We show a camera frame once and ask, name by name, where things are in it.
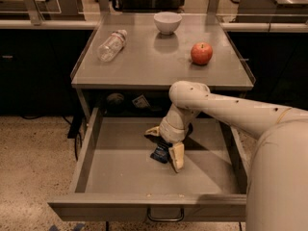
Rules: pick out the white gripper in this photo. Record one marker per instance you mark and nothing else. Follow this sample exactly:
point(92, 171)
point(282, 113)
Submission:
point(172, 130)

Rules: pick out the dark blue rxbar wrapper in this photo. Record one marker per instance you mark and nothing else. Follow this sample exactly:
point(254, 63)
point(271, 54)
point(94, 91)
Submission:
point(161, 152)

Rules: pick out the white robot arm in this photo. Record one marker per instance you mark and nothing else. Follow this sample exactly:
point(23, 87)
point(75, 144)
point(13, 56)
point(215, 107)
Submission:
point(277, 179)

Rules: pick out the open grey top drawer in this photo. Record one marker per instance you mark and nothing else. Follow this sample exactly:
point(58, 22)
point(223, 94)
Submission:
point(115, 178)

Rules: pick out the grey metal cabinet counter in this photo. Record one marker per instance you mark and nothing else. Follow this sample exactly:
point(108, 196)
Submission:
point(152, 61)

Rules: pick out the white tag in cabinet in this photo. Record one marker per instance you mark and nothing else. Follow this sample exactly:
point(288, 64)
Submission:
point(140, 102)

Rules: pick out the dark round object in cabinet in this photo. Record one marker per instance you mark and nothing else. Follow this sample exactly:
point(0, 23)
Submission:
point(115, 99)

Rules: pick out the red apple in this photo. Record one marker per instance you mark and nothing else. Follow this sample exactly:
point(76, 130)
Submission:
point(201, 53)

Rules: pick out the clear plastic water bottle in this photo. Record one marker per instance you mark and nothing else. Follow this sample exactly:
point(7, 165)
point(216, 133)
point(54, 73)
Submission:
point(112, 46)

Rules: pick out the white bowl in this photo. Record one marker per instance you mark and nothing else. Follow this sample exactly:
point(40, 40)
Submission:
point(167, 22)

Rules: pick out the background grey table left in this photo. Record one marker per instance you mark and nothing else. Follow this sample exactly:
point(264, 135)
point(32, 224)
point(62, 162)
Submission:
point(48, 9)

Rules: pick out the black drawer handle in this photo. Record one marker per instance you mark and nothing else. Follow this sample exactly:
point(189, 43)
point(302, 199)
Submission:
point(161, 214)

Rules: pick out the white horizontal rail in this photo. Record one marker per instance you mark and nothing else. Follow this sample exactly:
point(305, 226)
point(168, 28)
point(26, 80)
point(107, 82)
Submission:
point(90, 25)

